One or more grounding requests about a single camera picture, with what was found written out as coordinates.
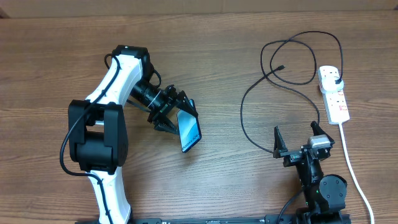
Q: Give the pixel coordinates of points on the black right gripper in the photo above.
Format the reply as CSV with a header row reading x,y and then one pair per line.
x,y
290,156

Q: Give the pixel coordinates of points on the white power strip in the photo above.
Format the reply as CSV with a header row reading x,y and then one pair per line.
x,y
335,103

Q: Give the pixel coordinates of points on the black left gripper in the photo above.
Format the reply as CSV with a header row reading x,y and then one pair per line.
x,y
159,116

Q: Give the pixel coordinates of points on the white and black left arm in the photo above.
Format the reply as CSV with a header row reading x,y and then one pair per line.
x,y
97,133

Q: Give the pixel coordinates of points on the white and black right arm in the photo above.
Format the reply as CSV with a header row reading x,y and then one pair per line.
x,y
324,194

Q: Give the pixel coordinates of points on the smartphone with lit screen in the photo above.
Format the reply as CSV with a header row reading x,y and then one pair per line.
x,y
189,130

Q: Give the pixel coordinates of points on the white charger adapter plug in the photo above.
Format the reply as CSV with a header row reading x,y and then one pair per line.
x,y
330,85

